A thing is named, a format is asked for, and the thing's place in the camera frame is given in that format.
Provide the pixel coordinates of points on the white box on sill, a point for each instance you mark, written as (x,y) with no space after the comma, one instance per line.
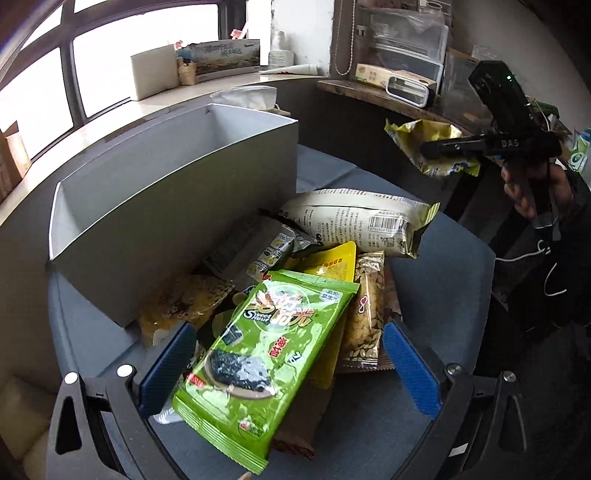
(153,71)

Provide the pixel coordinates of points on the yellow green snack bag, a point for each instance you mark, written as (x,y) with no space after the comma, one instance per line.
(419,141)

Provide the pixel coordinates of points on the small brown cardboard box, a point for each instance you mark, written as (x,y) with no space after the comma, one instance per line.
(15,161)

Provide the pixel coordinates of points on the wooden side shelf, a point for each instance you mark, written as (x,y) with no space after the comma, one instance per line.
(372,95)

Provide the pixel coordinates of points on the printed landscape tissue box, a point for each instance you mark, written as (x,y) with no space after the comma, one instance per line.
(217,59)

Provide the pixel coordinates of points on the small beige snack pack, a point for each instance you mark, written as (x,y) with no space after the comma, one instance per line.
(365,323)

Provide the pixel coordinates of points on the cream leather sofa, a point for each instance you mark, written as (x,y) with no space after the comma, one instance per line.
(26,412)

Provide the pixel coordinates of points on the blue table cloth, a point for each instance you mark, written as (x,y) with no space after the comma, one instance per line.
(371,425)

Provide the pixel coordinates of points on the silver dark snack bag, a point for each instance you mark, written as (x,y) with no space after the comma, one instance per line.
(257,244)

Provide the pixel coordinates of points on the black window frame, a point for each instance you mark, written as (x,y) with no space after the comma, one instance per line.
(73,24)

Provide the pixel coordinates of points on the beige carton on shelf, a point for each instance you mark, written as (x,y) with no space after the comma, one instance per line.
(380,76)

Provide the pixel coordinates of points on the clear plastic drawer organizer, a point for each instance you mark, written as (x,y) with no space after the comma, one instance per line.
(399,39)

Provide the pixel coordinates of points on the person's right hand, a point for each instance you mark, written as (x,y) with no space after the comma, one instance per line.
(531,189)

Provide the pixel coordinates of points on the white rice cracker bag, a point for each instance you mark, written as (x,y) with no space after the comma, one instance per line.
(373,221)

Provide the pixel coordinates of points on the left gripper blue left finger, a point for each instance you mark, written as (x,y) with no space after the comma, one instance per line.
(162,366)

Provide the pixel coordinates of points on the white tube on sill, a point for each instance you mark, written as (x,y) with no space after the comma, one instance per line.
(299,70)

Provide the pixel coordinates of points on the green seaweed snack bag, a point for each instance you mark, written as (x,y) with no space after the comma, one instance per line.
(236,396)

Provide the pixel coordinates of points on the brown long snack pack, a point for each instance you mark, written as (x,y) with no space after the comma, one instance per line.
(297,430)

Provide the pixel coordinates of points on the tissue pack beige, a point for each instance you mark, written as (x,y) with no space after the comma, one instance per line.
(255,97)

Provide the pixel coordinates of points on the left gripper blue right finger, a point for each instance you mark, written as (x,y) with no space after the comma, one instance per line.
(419,369)

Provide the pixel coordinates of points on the white digital clock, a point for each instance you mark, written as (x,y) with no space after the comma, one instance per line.
(410,91)

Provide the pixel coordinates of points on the grey open storage box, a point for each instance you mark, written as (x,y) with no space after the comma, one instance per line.
(157,201)

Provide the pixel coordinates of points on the white pump bottle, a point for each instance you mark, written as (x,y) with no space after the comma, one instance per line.
(280,54)

